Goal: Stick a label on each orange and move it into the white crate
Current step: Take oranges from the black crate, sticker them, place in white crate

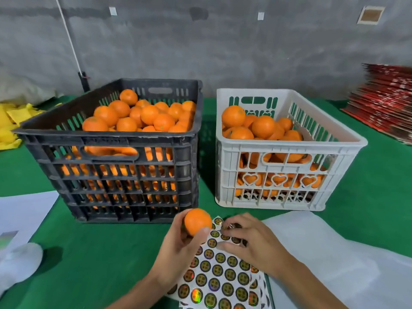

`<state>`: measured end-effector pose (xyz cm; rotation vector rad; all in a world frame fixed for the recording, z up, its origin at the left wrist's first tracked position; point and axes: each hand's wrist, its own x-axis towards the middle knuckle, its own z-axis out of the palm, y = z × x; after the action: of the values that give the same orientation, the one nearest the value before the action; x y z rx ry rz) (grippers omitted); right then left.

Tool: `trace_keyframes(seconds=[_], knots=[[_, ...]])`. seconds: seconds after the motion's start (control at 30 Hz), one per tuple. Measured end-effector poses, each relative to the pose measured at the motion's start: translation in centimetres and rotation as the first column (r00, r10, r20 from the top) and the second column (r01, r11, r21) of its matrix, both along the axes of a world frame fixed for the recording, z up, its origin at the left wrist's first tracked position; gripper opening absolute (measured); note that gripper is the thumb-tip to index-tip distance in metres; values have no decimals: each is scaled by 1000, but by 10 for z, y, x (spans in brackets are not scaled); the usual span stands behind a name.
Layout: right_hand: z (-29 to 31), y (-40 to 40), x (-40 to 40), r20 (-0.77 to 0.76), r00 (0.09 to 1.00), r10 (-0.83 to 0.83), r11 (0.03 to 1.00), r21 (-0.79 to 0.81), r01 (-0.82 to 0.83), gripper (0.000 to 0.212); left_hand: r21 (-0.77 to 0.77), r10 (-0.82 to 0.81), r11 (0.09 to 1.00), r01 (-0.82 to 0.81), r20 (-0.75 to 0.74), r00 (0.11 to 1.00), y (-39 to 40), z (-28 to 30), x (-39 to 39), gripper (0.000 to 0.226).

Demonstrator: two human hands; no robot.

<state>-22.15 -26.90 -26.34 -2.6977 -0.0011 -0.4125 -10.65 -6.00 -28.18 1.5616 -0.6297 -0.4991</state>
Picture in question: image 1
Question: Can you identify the white printed paper sheet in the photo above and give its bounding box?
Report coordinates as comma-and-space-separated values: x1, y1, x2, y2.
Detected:
0, 190, 59, 251

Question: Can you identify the white handheld controller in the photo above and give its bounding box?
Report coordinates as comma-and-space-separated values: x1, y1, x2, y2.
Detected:
0, 242, 44, 297

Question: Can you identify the stack of red cardboard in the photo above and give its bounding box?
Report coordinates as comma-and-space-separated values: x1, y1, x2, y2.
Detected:
341, 63, 412, 145

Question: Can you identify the person's left hand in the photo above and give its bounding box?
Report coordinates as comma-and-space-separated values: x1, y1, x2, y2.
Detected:
149, 210, 212, 290

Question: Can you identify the white backing sheet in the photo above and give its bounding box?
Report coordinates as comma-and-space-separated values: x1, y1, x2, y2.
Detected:
261, 211, 412, 309

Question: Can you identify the heap of labelled oranges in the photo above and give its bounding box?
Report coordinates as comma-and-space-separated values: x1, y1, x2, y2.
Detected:
221, 105, 326, 201

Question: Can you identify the single orange fruit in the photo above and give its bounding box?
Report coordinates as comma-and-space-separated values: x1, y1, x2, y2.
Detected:
183, 208, 213, 237

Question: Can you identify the beige woven sack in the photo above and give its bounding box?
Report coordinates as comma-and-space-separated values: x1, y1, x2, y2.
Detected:
0, 67, 62, 106

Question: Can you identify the white plastic crate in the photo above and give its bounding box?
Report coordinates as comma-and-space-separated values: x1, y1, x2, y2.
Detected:
215, 88, 369, 211

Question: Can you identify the beige wall plate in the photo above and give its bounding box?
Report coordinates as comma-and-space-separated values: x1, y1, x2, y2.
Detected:
357, 6, 386, 25

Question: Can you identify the pile of oranges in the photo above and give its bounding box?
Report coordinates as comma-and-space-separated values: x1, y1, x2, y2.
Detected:
61, 88, 197, 208

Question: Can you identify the holographic sticker sheet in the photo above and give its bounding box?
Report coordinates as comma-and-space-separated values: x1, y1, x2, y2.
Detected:
166, 215, 271, 309

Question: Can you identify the person's right hand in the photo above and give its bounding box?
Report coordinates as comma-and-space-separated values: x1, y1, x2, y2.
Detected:
217, 212, 295, 279

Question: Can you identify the white pole with black base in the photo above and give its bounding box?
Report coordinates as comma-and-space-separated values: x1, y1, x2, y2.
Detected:
55, 0, 91, 93

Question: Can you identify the pile of yellow bags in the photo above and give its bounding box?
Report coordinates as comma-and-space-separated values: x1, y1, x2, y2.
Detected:
0, 101, 46, 151

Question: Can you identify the black plastic crate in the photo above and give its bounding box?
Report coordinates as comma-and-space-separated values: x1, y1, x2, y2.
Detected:
12, 78, 203, 224

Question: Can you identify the green felt table cover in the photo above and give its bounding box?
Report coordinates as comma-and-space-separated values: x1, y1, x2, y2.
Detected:
0, 96, 412, 309

